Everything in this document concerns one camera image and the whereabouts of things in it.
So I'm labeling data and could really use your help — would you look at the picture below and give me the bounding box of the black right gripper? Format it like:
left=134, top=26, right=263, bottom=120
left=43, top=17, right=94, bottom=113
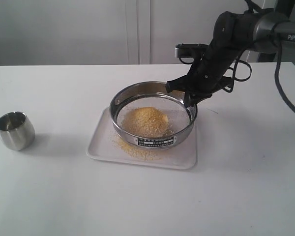
left=165, top=11, right=258, bottom=107

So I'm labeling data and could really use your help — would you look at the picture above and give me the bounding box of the round steel sieve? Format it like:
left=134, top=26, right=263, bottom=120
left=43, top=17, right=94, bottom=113
left=109, top=81, right=198, bottom=149

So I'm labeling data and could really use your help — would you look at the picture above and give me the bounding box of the yellow grain powder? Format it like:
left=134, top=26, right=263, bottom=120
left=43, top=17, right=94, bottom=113
left=113, top=107, right=173, bottom=161

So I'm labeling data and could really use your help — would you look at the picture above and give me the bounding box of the stainless steel cup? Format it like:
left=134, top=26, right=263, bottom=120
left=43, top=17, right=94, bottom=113
left=0, top=111, right=36, bottom=151

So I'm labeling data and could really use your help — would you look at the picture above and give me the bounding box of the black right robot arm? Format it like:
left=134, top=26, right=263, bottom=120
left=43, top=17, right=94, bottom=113
left=166, top=11, right=295, bottom=107

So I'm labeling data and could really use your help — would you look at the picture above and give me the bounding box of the white plastic tray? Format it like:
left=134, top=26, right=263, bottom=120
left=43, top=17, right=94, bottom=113
left=87, top=108, right=197, bottom=170

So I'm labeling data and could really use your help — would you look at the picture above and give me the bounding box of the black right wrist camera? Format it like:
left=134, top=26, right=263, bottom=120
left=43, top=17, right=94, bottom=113
left=175, top=44, right=208, bottom=59

